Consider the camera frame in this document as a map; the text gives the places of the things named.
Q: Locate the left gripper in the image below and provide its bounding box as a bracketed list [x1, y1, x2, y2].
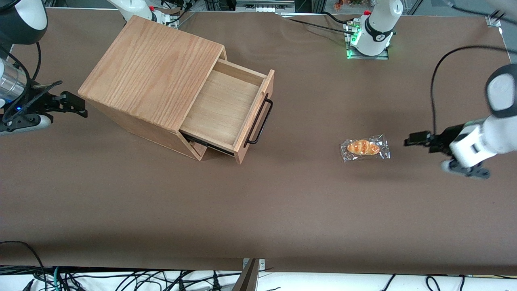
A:
[404, 117, 502, 169]

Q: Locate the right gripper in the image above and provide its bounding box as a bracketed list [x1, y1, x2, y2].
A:
[2, 90, 88, 122]

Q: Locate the wooden drawer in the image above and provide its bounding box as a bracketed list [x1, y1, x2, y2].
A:
[180, 59, 275, 164]

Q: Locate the black metal drawer handle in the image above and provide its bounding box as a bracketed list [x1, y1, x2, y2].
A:
[244, 93, 274, 148]

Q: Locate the light wooden drawer cabinet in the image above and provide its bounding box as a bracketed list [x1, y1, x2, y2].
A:
[78, 15, 227, 161]

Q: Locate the croissant in clear plastic wrap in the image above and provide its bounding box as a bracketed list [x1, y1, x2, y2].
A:
[340, 134, 391, 163]

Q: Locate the orange background object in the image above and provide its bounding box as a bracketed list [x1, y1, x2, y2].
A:
[333, 0, 364, 11]

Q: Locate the dark metal pole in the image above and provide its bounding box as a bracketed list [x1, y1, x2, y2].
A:
[231, 259, 260, 291]

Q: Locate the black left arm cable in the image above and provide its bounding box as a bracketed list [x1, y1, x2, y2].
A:
[430, 45, 510, 136]

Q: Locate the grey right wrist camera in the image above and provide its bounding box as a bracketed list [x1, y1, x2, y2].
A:
[0, 114, 52, 135]

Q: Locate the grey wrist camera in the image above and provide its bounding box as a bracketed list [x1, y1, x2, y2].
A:
[441, 159, 491, 179]
[0, 114, 52, 135]

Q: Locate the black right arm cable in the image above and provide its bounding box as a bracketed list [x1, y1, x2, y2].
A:
[0, 40, 63, 122]

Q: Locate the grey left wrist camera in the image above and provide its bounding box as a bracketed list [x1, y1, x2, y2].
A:
[441, 159, 491, 179]

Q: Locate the black cable to arm base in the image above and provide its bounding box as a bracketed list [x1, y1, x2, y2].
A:
[279, 11, 358, 33]

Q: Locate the black looped cable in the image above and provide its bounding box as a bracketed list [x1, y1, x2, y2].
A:
[0, 241, 47, 291]

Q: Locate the black tangled cable bundle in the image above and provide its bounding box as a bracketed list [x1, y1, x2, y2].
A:
[0, 265, 243, 291]

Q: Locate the aluminium frame equipment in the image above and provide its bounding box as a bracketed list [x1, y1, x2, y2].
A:
[235, 0, 296, 13]

